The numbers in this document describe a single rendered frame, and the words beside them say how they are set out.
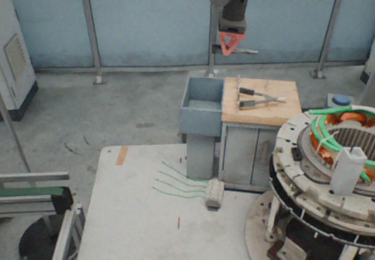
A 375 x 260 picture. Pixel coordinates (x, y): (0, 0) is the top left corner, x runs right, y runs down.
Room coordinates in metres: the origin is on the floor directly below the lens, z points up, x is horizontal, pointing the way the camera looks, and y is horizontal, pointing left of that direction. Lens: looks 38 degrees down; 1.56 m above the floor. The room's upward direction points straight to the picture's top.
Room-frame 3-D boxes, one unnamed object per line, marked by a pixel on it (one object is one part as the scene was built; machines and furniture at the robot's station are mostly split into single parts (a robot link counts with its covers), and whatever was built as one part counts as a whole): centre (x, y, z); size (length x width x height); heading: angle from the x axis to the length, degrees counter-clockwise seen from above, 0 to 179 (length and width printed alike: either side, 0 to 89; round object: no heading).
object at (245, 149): (0.78, -0.19, 0.91); 0.19 x 0.19 x 0.26; 83
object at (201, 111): (0.80, -0.04, 0.92); 0.17 x 0.11 x 0.28; 173
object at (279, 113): (0.78, -0.19, 1.05); 0.20 x 0.19 x 0.02; 83
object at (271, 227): (0.54, -0.22, 0.91); 0.02 x 0.02 x 0.21
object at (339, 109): (0.59, -0.32, 1.15); 0.15 x 0.04 x 0.02; 89
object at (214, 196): (0.67, -0.08, 0.80); 0.10 x 0.05 x 0.04; 168
